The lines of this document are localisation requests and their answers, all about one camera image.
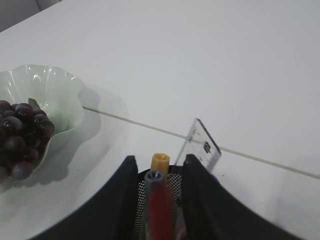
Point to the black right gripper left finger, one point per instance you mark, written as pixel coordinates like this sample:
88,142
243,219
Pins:
109,215

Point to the black mesh pen holder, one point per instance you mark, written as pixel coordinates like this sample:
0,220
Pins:
173,191

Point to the pale green wavy plate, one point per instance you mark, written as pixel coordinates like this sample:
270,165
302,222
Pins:
56,92

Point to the purple artificial grape bunch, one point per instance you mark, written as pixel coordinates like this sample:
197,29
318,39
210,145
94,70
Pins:
25,130

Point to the silver glitter pen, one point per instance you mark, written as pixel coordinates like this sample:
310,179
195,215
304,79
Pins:
152,179

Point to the gold glitter pen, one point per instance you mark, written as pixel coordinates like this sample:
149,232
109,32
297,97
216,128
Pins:
160,162

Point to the red glitter pen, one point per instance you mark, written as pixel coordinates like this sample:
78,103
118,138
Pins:
160,215

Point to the clear plastic ruler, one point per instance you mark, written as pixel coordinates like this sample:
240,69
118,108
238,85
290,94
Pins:
201,144

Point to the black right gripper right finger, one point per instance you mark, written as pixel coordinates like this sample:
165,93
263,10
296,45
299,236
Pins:
212,213

